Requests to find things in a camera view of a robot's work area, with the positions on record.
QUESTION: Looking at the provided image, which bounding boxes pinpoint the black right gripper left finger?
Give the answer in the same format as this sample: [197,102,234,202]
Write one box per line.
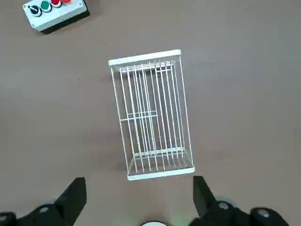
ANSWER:
[0,178,87,226]

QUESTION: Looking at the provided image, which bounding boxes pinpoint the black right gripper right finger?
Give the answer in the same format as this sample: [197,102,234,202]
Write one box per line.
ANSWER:
[188,176,290,226]

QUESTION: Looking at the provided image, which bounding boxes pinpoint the grey push-button control box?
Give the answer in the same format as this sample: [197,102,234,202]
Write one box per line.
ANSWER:
[23,0,90,35]

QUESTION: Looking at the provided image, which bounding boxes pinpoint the white wire rack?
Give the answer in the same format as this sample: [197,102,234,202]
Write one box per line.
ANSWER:
[108,49,196,181]

